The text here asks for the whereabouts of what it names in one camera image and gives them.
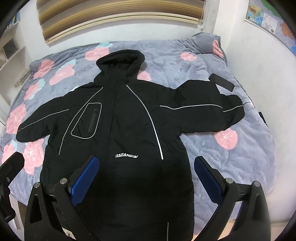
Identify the black hooded jacket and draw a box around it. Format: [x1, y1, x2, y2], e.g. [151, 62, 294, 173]
[16, 50, 245, 240]

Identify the grey floral bed blanket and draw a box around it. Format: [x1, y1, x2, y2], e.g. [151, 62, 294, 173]
[0, 32, 277, 235]

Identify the white bookshelf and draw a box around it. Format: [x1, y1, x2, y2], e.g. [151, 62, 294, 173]
[1, 12, 31, 126]

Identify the black smartphone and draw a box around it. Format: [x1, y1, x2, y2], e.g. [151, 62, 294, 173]
[209, 73, 235, 92]

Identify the wooden slatted headboard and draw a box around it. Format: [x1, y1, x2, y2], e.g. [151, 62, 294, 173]
[36, 0, 206, 44]

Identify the colourful wall map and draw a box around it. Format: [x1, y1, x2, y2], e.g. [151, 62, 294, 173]
[245, 0, 295, 55]

